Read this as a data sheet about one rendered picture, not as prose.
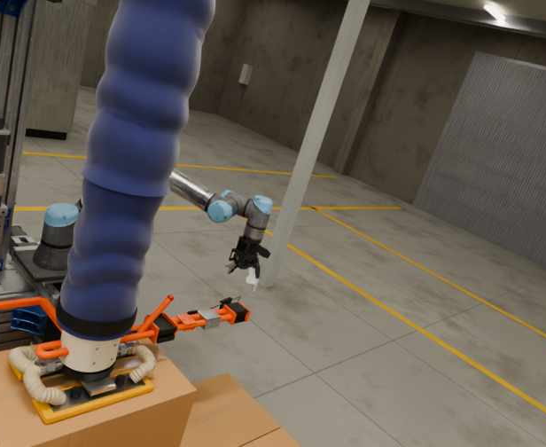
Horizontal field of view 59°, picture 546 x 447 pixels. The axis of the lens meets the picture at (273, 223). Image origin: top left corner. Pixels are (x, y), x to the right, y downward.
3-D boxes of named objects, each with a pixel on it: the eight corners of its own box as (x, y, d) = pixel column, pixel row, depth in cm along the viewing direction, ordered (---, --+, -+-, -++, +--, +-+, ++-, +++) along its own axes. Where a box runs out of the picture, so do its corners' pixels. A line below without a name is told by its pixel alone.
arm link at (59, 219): (33, 237, 185) (38, 204, 181) (58, 229, 198) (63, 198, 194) (59, 248, 183) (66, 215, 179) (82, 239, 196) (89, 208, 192)
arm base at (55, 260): (26, 254, 192) (29, 231, 189) (64, 251, 203) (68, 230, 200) (41, 272, 183) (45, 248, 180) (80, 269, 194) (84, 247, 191)
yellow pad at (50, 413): (44, 425, 130) (48, 410, 129) (31, 402, 136) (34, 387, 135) (153, 391, 155) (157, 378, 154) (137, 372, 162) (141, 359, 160)
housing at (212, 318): (204, 331, 179) (207, 320, 177) (193, 320, 183) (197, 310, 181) (219, 327, 184) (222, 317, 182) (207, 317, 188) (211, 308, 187)
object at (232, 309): (231, 325, 187) (235, 314, 186) (220, 315, 192) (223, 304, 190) (247, 321, 194) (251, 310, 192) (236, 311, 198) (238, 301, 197)
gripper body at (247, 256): (227, 262, 184) (236, 232, 180) (243, 260, 190) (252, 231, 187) (240, 271, 179) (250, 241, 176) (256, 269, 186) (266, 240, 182)
